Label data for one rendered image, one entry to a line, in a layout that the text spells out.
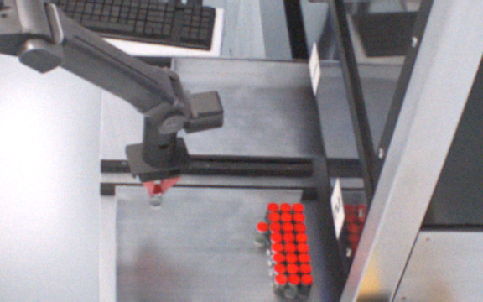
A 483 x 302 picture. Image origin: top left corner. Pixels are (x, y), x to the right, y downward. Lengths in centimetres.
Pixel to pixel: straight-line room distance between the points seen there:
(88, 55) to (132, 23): 95
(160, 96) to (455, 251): 50
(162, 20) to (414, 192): 104
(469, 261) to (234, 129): 64
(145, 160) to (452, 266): 53
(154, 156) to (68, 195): 137
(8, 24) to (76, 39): 13
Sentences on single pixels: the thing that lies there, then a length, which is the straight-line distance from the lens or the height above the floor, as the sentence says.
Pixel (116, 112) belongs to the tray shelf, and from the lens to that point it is 217.
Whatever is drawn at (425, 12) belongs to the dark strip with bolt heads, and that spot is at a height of 156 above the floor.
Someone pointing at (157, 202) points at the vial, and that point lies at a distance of 193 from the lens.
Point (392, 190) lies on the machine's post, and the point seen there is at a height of 130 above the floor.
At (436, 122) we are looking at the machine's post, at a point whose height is 144.
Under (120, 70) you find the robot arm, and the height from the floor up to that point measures 136.
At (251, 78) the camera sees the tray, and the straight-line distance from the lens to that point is 227.
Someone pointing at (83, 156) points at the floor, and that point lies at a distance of 327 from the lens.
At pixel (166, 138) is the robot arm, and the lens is 179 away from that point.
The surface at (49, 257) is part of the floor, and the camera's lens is 304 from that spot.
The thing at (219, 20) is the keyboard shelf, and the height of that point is 80.
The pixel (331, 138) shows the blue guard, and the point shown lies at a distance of 195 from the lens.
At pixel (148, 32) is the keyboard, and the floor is 83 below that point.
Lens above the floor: 244
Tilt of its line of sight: 47 degrees down
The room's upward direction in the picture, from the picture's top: 10 degrees clockwise
